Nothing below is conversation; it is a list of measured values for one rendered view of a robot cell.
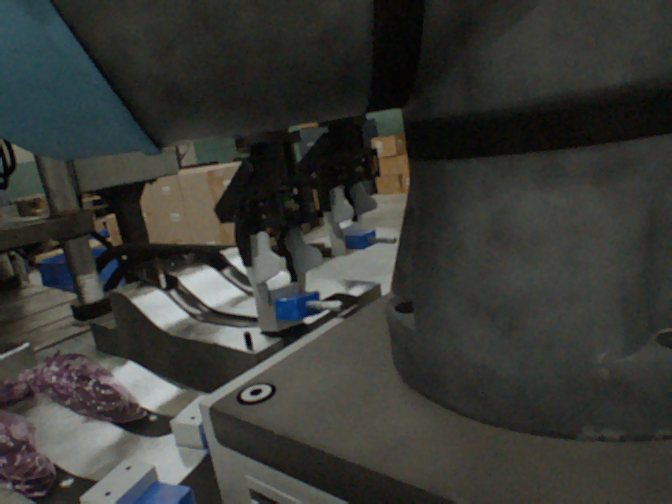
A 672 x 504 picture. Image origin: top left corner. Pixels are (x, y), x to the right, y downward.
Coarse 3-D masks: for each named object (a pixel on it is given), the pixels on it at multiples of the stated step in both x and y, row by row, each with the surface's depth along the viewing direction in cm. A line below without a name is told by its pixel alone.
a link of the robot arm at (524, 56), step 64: (384, 0) 14; (448, 0) 14; (512, 0) 14; (576, 0) 14; (640, 0) 13; (384, 64) 15; (448, 64) 16; (512, 64) 15; (576, 64) 14; (640, 64) 14
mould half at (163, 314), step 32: (128, 288) 84; (192, 288) 86; (224, 288) 87; (320, 288) 82; (352, 288) 79; (96, 320) 95; (128, 320) 83; (160, 320) 78; (192, 320) 78; (320, 320) 70; (128, 352) 87; (160, 352) 79; (192, 352) 72; (224, 352) 66; (256, 352) 62; (192, 384) 75; (224, 384) 69
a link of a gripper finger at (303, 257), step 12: (288, 240) 68; (300, 240) 67; (288, 252) 68; (300, 252) 68; (312, 252) 67; (288, 264) 69; (300, 264) 68; (312, 264) 67; (300, 276) 69; (300, 288) 69
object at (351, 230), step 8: (344, 224) 95; (352, 224) 94; (344, 232) 93; (352, 232) 93; (360, 232) 92; (368, 232) 92; (336, 240) 94; (344, 240) 93; (352, 240) 92; (360, 240) 91; (368, 240) 91; (376, 240) 90; (384, 240) 89; (392, 240) 88; (336, 248) 95; (344, 248) 93; (352, 248) 92; (360, 248) 91
